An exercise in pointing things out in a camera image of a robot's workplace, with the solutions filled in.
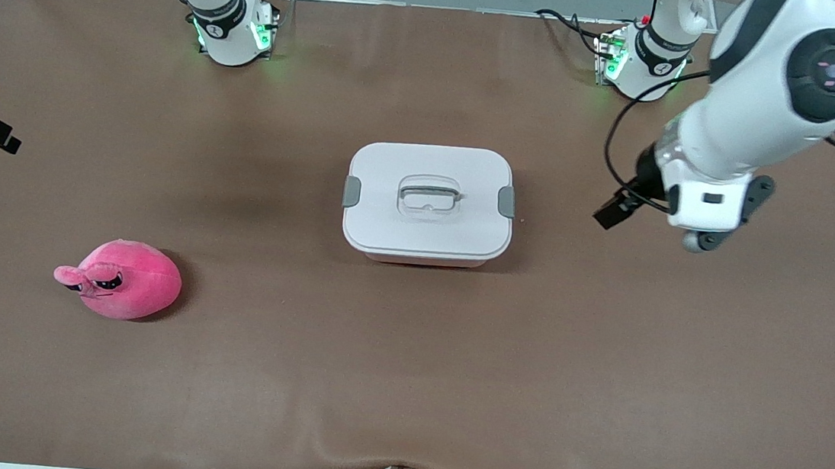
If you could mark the brown table mat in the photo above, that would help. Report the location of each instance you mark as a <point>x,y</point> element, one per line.
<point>403,379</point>

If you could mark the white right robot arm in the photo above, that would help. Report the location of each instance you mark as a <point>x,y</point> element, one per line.
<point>228,48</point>

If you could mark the white box lid grey clasps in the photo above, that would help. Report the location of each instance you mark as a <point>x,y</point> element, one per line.
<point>388,224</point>

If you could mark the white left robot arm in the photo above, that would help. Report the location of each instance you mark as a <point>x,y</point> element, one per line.
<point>751,113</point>

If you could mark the pink translucent plastic box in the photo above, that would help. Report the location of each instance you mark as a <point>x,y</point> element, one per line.
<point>422,261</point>

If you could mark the pink plush toy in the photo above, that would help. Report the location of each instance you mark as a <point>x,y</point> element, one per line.
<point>144,285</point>

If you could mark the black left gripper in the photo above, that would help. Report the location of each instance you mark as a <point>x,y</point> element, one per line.
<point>645,176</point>

